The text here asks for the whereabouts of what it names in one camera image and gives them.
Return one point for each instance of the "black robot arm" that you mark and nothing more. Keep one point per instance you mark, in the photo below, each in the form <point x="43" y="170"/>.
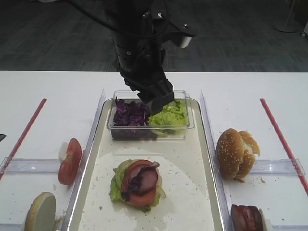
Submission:
<point x="138" y="46"/>

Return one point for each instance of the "upright tomato slices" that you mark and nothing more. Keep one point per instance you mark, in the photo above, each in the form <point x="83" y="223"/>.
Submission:
<point x="69" y="167"/>

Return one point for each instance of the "upright bottom bun slice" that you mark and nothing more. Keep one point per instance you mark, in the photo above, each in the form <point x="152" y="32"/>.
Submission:
<point x="41" y="215"/>

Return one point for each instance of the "sesame bun front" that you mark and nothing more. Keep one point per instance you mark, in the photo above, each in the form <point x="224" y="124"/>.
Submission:
<point x="230" y="153"/>

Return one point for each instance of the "sesame bun rear torn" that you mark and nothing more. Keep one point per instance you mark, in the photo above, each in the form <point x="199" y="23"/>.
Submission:
<point x="251" y="149"/>

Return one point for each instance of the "ham slice on stack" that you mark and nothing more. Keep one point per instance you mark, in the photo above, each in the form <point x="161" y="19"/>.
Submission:
<point x="142" y="179"/>

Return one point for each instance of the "purple cabbage strand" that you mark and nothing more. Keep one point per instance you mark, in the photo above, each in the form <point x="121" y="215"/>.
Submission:
<point x="137" y="180"/>

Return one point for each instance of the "sliced meat patties row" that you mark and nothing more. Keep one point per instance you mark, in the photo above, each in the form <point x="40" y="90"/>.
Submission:
<point x="246" y="218"/>

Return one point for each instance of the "upper left clear holder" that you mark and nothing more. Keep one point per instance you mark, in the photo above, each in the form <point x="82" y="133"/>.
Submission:
<point x="12" y="165"/>

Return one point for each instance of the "clear plastic salad box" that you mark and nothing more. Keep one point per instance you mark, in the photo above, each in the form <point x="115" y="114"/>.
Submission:
<point x="128" y="96"/>

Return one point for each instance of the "black object at edge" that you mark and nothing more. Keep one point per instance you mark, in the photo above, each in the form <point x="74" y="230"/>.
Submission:
<point x="2" y="137"/>

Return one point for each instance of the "left red strip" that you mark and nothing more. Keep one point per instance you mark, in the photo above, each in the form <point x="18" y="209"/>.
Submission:
<point x="24" y="134"/>

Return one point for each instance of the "white metal tray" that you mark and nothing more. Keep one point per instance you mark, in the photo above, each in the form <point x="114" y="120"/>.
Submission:
<point x="190" y="203"/>

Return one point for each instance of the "tomato slice on stack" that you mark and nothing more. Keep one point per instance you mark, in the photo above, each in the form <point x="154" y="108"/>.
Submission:
<point x="138" y="198"/>

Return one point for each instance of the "clear holder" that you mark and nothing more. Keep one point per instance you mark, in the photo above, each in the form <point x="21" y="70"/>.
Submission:
<point x="282" y="167"/>
<point x="12" y="165"/>
<point x="267" y="225"/>

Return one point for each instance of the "lower right clear holder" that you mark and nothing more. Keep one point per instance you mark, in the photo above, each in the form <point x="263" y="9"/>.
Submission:
<point x="267" y="225"/>

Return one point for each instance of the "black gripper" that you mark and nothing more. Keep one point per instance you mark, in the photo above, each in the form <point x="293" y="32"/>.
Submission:
<point x="142" y="70"/>

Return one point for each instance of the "floor stand base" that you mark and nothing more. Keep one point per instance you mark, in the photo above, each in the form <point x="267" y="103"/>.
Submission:
<point x="288" y="25"/>

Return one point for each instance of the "upper right clear holder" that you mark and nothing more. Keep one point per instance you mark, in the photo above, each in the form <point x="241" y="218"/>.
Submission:
<point x="282" y="167"/>

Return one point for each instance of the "shredded purple cabbage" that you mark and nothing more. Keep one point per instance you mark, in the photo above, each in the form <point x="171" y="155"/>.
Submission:
<point x="128" y="117"/>

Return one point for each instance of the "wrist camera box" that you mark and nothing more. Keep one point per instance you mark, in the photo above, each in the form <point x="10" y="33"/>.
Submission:
<point x="173" y="31"/>

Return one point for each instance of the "red strip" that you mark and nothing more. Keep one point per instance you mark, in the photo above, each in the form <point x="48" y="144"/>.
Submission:
<point x="285" y="145"/>
<point x="24" y="134"/>

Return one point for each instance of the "lettuce leaf under stack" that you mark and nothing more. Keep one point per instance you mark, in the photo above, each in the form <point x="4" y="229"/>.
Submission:
<point x="119" y="184"/>

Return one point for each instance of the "green lettuce in box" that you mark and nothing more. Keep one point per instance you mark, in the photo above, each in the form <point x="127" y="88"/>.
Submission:
<point x="173" y="119"/>

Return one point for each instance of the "right red strip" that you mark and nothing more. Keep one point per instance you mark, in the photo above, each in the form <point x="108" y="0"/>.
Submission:
<point x="285" y="145"/>

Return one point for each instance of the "left clear divider rail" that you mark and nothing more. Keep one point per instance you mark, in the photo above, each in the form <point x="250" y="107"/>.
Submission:
<point x="72" y="204"/>

